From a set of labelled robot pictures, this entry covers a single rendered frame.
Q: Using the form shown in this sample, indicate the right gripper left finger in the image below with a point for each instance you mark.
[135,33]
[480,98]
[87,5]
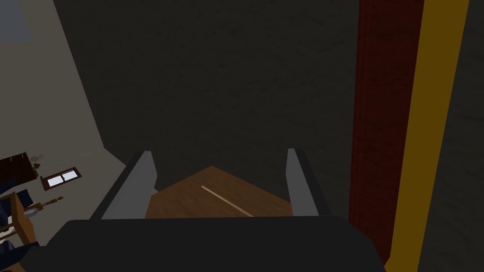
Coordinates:
[132,189]

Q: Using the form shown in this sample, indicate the dark brown wall cabinet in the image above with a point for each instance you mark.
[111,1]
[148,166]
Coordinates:
[15,169]

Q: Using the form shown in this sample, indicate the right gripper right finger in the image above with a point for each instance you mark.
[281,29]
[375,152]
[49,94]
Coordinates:
[302,189]

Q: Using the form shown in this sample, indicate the wooden chair with blue cushions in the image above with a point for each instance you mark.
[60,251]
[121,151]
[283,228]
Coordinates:
[15,223]

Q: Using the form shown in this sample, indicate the brown framed window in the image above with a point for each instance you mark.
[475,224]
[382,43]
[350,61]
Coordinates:
[61,178]

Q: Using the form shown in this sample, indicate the dark red door leaf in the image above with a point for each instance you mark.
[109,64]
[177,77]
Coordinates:
[382,124]

